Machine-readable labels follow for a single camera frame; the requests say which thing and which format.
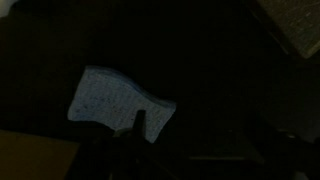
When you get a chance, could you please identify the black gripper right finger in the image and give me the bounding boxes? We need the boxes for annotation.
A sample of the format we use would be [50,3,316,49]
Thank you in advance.
[263,131,320,180]

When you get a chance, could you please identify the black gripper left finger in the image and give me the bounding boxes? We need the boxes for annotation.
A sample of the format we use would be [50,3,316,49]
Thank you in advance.
[64,109,201,180]

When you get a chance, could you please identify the blue sponge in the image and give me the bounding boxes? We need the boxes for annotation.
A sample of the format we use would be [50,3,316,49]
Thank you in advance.
[67,65,177,144]

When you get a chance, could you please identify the large cardboard box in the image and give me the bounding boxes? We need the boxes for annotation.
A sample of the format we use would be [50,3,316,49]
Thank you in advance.
[0,129,81,180]

